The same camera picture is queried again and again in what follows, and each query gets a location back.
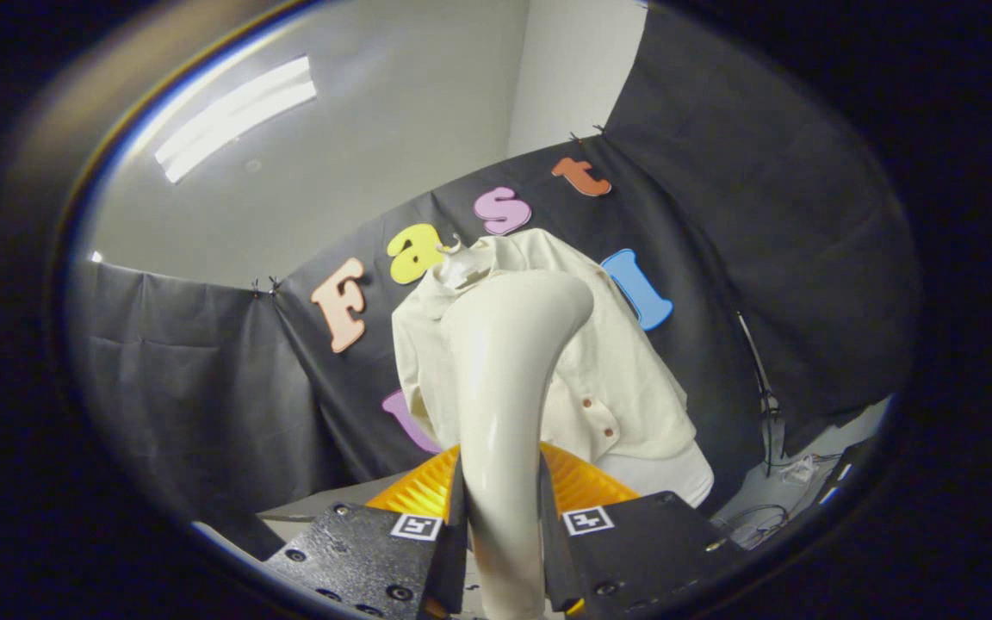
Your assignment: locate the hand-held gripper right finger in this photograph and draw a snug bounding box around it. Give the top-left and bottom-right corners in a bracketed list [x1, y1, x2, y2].
[537, 441, 751, 619]

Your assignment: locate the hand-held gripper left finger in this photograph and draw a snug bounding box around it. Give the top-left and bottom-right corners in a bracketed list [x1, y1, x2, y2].
[262, 443, 468, 620]

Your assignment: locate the cream button shirt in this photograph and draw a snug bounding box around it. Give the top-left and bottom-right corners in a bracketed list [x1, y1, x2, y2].
[391, 228, 699, 466]

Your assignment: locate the white garment steamer head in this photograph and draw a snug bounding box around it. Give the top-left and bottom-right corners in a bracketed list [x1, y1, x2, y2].
[442, 270, 596, 620]

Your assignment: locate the white clothes hanger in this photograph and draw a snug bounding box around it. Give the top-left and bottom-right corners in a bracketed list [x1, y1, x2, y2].
[436, 234, 497, 289]

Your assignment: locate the grey cabinet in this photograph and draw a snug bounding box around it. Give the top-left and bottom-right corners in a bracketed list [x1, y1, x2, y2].
[257, 472, 428, 523]

